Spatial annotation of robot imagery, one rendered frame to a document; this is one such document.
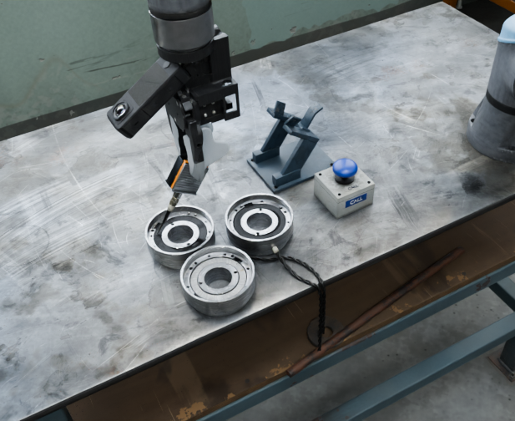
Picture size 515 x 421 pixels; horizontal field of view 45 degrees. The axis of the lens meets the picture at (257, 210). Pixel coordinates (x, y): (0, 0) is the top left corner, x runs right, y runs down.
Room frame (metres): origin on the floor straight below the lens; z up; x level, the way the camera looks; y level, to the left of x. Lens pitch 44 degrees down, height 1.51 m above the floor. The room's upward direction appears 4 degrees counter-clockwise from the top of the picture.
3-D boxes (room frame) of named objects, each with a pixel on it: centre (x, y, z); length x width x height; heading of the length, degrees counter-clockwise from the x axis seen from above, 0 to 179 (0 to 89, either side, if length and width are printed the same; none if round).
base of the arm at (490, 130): (0.88, -0.46, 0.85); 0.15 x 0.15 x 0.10
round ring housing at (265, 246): (0.68, 0.00, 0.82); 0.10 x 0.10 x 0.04
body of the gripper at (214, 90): (0.71, 0.07, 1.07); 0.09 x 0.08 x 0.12; 116
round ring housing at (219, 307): (0.57, 0.06, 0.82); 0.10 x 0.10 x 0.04
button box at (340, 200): (0.75, -0.15, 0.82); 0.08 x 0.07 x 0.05; 115
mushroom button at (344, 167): (0.75, -0.14, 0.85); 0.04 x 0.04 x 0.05
